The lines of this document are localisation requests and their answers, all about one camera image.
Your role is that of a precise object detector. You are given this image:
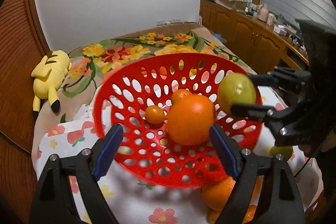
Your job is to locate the yellow-green pear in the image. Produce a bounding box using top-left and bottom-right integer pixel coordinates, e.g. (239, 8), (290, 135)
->
(217, 73), (256, 115)

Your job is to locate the small green guava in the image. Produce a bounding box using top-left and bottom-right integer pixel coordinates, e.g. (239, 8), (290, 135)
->
(267, 145), (293, 161)

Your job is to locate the large orange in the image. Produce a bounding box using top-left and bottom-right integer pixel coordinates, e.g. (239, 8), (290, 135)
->
(166, 94), (215, 146)
(201, 177), (236, 211)

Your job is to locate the small tangerine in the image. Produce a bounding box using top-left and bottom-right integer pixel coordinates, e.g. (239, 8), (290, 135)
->
(171, 89), (192, 105)
(208, 204), (258, 224)
(145, 105), (165, 124)

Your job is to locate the small tangerine back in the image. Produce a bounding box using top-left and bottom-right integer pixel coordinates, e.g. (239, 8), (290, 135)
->
(171, 89), (192, 105)

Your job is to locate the small tangerine front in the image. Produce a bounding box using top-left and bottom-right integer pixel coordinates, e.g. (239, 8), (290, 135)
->
(145, 105), (165, 124)

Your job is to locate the person's right hand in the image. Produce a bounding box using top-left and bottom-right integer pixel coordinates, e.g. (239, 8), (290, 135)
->
(298, 128), (336, 157)

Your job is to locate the wooden sideboard cabinet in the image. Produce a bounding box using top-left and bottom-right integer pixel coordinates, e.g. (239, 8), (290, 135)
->
(199, 0), (309, 74)

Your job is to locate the pink thermos jug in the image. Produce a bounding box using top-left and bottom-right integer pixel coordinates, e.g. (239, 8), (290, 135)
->
(257, 3), (269, 23)

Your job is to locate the white floral tablecloth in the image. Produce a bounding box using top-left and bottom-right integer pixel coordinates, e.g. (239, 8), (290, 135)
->
(32, 94), (323, 223)

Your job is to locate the red plastic perforated basket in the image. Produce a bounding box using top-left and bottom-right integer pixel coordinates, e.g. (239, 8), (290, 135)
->
(93, 53), (262, 188)

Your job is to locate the yellow pikachu plush toy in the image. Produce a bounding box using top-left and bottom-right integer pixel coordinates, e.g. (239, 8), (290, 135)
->
(31, 50), (72, 118)

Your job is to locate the floral bed blanket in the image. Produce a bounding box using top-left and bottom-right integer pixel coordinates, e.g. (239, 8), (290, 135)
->
(34, 22), (258, 146)

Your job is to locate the brown louvered wardrobe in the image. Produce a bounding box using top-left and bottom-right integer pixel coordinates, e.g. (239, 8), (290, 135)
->
(1, 0), (49, 223)

